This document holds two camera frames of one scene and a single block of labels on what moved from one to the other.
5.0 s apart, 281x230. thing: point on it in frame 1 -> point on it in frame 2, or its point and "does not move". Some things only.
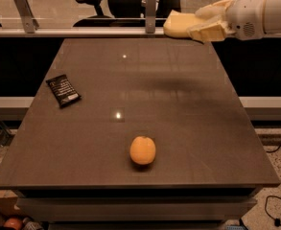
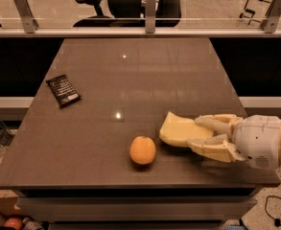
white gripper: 245,15 -> 260,138
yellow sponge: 176,25 -> 179,130
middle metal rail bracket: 151,11 does not move
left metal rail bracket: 30,23 does not move
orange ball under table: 12,222 does not move
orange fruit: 142,149 does not move
